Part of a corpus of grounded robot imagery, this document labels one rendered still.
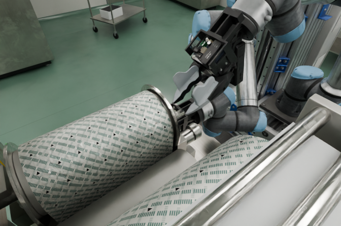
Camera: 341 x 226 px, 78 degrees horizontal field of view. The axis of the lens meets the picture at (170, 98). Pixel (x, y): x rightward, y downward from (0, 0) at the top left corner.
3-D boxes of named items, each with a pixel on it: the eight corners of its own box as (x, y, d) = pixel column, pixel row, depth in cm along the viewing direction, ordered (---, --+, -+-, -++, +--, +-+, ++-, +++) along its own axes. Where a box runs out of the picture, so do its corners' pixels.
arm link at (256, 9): (245, 13, 47) (277, 25, 42) (232, 29, 48) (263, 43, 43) (236, -12, 41) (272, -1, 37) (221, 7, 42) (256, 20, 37)
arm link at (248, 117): (250, 22, 93) (258, 134, 81) (225, 22, 94) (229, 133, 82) (261, 4, 82) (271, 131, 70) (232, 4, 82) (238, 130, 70)
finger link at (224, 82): (195, 92, 44) (216, 57, 44) (199, 95, 45) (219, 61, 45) (213, 102, 41) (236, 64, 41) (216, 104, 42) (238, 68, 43)
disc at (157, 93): (180, 159, 46) (181, 108, 36) (178, 160, 46) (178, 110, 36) (145, 120, 55) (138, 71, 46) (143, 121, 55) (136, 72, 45)
